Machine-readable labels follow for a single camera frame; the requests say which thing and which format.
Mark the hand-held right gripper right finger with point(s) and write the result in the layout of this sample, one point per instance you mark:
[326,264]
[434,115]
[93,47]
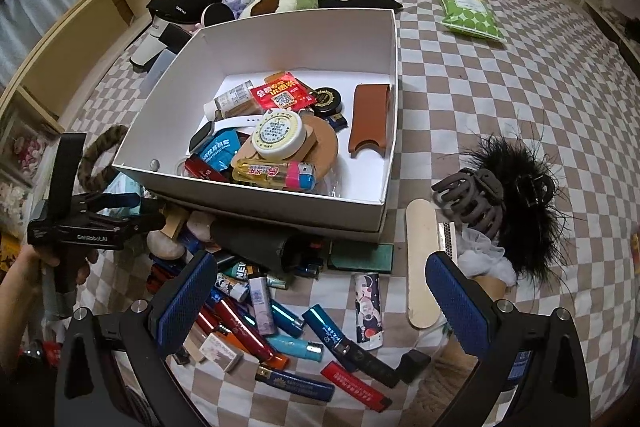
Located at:
[460,302]

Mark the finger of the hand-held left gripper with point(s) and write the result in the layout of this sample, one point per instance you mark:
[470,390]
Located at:
[122,201]
[147,219]

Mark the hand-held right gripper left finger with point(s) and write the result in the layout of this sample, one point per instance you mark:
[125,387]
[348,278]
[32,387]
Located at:
[185,302]

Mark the pile of assorted lighters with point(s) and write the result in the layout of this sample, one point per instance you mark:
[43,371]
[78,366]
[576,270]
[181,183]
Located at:
[280,314]

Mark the dark green box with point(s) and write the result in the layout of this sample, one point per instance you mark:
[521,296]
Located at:
[360,257]

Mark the yellow and pink lighter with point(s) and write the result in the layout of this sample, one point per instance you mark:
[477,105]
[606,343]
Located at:
[265,172]

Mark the navy lighter gold print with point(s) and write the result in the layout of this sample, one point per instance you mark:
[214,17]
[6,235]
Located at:
[295,383]
[337,122]

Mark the white cardboard box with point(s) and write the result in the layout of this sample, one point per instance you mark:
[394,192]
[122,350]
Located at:
[300,42]

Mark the person's left forearm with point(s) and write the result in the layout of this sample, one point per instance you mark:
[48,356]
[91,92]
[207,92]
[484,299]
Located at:
[12,307]

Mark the person's left hand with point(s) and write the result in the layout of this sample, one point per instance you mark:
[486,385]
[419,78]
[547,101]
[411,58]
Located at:
[37,272]

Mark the blue wet wipes pack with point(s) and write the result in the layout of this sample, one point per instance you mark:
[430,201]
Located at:
[122,184]

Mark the white rounded object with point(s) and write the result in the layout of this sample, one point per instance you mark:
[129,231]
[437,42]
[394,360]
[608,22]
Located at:
[167,247]

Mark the beige oval board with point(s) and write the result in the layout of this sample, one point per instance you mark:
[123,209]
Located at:
[422,277]

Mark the small grey pebble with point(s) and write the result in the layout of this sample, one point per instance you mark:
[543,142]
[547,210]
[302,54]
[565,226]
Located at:
[154,164]

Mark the white mesh scrunchie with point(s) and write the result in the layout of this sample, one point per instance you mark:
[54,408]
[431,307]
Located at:
[487,257]

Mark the brown furry scrunchie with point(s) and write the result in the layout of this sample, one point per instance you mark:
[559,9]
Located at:
[97,147]

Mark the white matchbox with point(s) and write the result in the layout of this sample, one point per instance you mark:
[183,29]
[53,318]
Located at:
[220,351]

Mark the silver perforated metal plate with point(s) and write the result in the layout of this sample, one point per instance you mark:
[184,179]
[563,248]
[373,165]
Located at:
[446,242]

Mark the small white round lid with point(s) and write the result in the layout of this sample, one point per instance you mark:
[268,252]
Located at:
[184,167]

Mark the small black adapter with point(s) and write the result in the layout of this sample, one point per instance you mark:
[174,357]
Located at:
[414,364]

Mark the navy blue box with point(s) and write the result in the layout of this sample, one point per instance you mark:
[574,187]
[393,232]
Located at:
[520,364]

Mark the dark cylindrical pouch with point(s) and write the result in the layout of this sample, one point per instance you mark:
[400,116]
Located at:
[250,239]

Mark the blue sachet packet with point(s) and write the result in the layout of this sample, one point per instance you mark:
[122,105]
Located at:
[215,152]

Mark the brown hair claw clip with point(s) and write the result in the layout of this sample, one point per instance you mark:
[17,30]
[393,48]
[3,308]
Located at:
[475,202]

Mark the pink flower decoration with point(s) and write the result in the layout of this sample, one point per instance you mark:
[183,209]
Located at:
[25,147]

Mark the black feather hair clip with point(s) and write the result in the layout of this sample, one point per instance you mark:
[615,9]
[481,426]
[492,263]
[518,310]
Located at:
[525,187]

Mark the translucent plastic box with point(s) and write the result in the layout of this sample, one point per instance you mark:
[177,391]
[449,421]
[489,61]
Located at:
[159,72]

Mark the wooden bedside shelf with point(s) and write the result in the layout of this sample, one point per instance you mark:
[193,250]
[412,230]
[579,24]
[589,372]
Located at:
[65,72]

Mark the small white bottle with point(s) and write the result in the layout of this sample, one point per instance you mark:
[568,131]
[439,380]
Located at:
[230,99]

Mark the white round cream jar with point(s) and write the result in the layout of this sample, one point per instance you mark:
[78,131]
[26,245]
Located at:
[277,132]

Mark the small black box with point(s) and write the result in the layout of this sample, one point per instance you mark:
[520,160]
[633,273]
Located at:
[175,37]

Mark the clear plastic bag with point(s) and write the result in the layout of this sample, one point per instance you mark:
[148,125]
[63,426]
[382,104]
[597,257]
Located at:
[635,252]

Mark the red sachet packet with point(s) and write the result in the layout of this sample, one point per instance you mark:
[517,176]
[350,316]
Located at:
[280,93]

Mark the round cork coaster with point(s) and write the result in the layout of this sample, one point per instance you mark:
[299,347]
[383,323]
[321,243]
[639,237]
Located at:
[322,147]

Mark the black sun visor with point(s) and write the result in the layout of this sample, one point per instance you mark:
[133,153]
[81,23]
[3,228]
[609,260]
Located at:
[185,4]

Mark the brown leather case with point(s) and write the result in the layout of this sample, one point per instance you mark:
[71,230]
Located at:
[367,117]

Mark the round black mirror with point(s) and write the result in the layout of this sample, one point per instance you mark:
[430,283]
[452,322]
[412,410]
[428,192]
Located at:
[217,14]

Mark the black round tin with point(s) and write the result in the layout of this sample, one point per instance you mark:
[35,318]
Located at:
[326,99]

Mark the green dotted tissue pack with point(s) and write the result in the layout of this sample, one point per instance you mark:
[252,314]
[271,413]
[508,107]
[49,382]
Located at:
[470,14]

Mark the black eye mask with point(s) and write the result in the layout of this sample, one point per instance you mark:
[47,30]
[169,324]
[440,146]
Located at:
[350,2]

